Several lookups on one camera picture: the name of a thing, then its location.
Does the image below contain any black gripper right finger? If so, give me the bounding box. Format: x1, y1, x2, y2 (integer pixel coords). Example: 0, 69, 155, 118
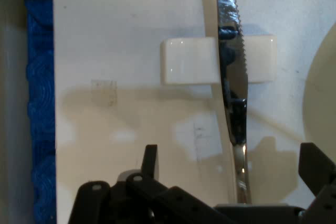
297, 142, 336, 224

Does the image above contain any blue foam mat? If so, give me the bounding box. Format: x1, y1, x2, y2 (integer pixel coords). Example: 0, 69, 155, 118
24, 0, 58, 224

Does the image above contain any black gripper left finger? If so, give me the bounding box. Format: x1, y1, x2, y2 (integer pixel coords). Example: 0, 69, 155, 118
67, 144, 227, 224

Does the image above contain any serrated steel table knife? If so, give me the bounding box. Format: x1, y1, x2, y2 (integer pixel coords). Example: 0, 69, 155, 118
213, 0, 253, 205

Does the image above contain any aluminium rail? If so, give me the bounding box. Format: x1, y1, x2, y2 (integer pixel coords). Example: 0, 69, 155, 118
0, 0, 35, 224

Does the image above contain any white ceramic cutlery rest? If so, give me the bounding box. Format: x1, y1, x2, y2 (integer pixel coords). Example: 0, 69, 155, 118
160, 33, 278, 87

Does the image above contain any white plate with black rim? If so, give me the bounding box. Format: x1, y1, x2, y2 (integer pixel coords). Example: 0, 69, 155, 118
302, 21, 336, 145

